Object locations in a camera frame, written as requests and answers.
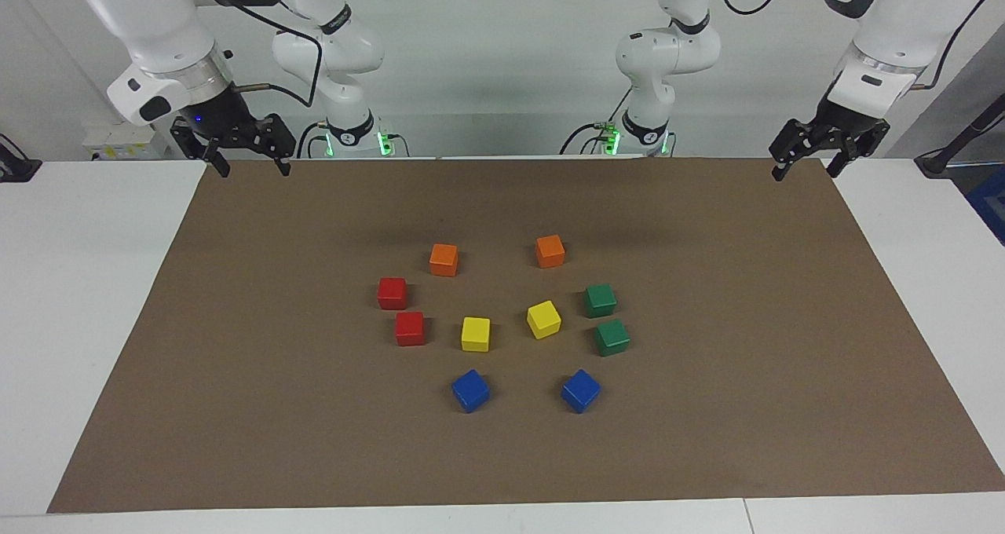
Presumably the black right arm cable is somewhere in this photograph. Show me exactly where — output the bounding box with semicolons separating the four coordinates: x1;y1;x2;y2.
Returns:
192;0;325;109

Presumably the green wooden block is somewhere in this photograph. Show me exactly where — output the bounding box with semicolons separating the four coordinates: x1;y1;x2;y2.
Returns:
583;283;618;319
594;319;631;357

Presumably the yellow wooden block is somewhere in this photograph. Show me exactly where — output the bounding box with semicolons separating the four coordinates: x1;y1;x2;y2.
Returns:
526;300;563;340
460;316;492;353

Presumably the white power strip box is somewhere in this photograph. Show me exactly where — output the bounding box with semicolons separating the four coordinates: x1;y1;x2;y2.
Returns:
82;122;170;161

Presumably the brown table mat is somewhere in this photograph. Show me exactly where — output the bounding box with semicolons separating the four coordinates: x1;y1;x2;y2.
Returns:
47;155;1005;514

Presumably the black clamp base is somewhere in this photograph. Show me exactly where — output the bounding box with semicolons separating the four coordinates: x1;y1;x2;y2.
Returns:
0;133;42;183

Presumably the blue wooden block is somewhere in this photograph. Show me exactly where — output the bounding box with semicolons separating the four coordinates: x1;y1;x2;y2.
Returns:
451;369;492;414
561;369;602;415

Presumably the black base cable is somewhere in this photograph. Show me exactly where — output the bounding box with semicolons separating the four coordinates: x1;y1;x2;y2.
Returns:
559;86;634;156
294;122;331;159

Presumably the black right base cable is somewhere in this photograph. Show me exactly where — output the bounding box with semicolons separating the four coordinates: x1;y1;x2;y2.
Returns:
294;122;331;159

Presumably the black camera stand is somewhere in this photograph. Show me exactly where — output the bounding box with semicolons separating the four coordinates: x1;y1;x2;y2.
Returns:
915;93;1005;178

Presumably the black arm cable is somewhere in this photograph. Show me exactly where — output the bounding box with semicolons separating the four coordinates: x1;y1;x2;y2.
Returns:
711;0;1002;92
192;0;325;109

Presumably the black left base cable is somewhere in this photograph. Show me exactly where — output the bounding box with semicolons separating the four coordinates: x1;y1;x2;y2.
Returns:
559;86;634;156

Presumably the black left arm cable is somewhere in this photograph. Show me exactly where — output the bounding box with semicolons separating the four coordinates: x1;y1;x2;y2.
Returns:
711;0;1002;92

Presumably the red wooden block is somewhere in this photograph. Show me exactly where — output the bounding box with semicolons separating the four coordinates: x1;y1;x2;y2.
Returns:
377;276;409;311
394;311;426;347

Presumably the blue crate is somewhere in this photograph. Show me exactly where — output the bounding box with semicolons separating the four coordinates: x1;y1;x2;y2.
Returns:
966;165;1005;246

